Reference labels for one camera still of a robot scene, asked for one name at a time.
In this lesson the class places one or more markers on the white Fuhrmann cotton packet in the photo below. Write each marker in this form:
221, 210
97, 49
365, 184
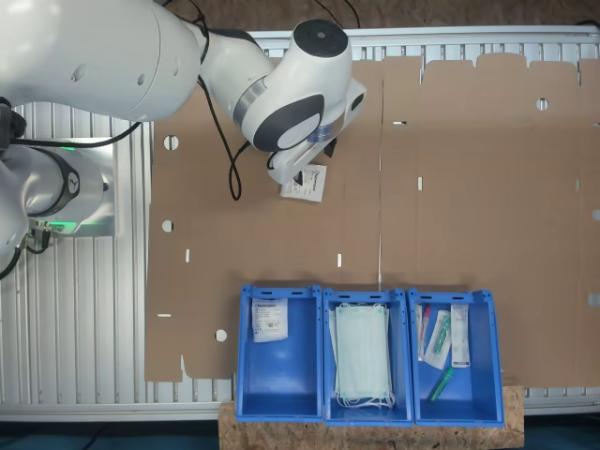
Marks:
269, 321
313, 185

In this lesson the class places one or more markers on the blue bin with cotton packets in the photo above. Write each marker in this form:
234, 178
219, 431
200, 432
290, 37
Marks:
281, 375

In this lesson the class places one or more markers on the brown cardboard sheet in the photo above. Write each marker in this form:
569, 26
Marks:
281, 244
492, 211

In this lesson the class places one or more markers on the stack of white face masks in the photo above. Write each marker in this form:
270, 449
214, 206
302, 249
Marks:
363, 351

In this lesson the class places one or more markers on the clear packet with red-capped tube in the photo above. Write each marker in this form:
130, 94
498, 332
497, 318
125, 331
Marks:
424, 328

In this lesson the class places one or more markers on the blue bin with masks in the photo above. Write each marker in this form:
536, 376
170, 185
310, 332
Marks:
401, 356

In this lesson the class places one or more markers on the long white printed packet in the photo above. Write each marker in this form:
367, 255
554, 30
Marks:
460, 337

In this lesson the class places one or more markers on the green capped tube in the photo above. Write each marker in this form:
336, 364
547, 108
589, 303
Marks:
440, 385

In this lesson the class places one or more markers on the blue bin with tubes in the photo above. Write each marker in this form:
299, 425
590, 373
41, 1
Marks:
483, 375

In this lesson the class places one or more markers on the chipboard wood block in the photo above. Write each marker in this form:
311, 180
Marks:
375, 438

